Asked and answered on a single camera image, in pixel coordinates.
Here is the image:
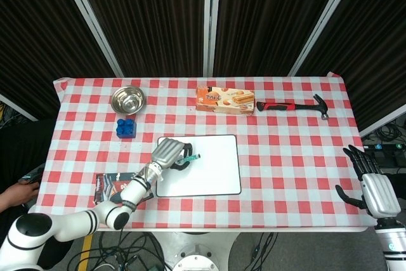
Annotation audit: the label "orange biscuit box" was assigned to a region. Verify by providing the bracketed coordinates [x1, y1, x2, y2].
[194, 86, 256, 116]

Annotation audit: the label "dark snack packet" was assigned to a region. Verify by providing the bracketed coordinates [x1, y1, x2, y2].
[94, 171, 154, 207]

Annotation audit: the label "white board with black frame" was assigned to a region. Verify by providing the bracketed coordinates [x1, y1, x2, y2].
[155, 134, 242, 198]

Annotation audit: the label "green whiteboard marker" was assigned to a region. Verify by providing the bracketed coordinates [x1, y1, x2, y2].
[177, 154, 202, 164]

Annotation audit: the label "white partition frame post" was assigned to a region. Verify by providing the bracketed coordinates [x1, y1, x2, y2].
[201, 0, 222, 77]
[56, 0, 124, 78]
[287, 0, 363, 77]

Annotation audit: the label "red white checkered tablecloth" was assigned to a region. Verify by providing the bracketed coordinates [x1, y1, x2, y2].
[34, 72, 377, 233]

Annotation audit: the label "black power strip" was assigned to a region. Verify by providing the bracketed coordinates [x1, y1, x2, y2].
[362, 142, 406, 152]

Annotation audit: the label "red black claw hammer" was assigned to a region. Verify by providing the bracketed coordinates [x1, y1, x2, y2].
[256, 93, 329, 121]

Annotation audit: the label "black floor cables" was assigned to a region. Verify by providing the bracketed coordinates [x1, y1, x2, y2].
[84, 231, 166, 271]

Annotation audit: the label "white table base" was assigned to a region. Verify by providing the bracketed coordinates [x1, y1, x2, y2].
[148, 231, 242, 271]

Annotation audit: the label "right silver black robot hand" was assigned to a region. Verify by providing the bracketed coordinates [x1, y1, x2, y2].
[335, 144, 402, 220]

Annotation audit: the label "stainless steel bowl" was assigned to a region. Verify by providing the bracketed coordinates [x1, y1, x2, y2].
[110, 85, 147, 116]

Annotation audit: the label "person's hand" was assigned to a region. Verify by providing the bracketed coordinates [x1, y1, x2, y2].
[0, 180, 41, 213]

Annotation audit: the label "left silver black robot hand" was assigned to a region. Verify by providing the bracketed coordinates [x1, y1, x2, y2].
[150, 138, 194, 171]

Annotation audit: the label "blue toy building block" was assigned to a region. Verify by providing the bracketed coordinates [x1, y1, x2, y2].
[115, 118, 138, 140]

